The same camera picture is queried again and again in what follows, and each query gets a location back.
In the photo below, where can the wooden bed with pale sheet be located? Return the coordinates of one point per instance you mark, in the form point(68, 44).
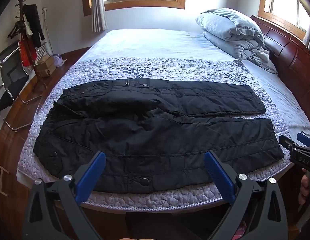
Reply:
point(157, 42)

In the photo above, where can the person's right hand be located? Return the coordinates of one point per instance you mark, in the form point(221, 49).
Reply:
point(305, 186)

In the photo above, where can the cardboard box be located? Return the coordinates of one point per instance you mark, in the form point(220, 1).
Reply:
point(44, 67)

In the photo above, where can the wooden coat rack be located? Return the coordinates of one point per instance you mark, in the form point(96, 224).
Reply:
point(21, 12)

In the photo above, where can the black chrome frame chair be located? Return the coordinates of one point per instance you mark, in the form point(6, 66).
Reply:
point(12, 77)

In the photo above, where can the red hanging cloth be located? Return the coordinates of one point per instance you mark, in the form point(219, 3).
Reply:
point(28, 52)

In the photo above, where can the light wooden frame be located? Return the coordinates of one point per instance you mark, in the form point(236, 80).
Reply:
point(1, 180)

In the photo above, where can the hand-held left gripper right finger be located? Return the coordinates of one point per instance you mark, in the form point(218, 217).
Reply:
point(218, 177)

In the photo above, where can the folded light blue duvet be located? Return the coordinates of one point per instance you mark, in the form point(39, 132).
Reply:
point(227, 27)

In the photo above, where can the white and purple round object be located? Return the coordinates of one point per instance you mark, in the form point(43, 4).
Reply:
point(58, 61)

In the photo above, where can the dark clothes hangers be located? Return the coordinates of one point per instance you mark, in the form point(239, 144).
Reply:
point(16, 30)

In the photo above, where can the white curved pole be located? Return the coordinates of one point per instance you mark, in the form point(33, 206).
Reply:
point(45, 25)

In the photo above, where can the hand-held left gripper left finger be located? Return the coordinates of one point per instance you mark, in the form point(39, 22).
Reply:
point(91, 177)

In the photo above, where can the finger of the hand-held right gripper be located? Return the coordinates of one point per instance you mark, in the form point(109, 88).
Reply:
point(301, 138)
point(285, 142)

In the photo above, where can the black hanging garment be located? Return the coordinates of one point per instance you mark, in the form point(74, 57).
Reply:
point(34, 22)

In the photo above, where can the dark wooden headboard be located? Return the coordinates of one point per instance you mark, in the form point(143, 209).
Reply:
point(290, 55)

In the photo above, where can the black quilted jacket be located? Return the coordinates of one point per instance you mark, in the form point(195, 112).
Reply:
point(145, 135)

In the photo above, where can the grey pleated curtain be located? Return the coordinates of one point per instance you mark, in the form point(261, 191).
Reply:
point(97, 7)
point(309, 35)

